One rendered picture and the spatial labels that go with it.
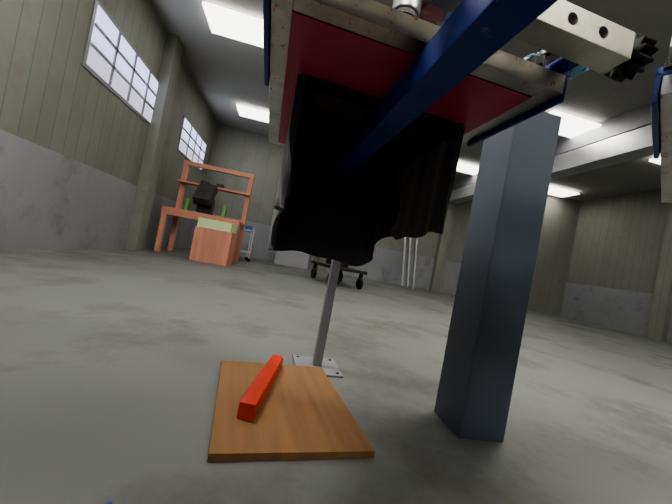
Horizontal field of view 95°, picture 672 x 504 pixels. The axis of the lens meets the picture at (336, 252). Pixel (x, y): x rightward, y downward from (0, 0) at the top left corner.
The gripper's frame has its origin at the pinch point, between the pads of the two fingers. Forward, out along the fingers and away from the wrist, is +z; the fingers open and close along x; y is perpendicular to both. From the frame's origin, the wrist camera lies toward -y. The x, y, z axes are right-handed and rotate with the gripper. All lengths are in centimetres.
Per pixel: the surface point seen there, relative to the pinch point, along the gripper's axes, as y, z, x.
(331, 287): 14, 60, 68
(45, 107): -265, -44, 301
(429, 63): -1.9, 13.1, -32.5
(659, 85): 44, 2, -33
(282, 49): -25.6, 5.4, -10.5
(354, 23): -13.7, 5.2, -24.3
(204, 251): -123, 83, 514
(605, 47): 29.0, 0.2, -34.1
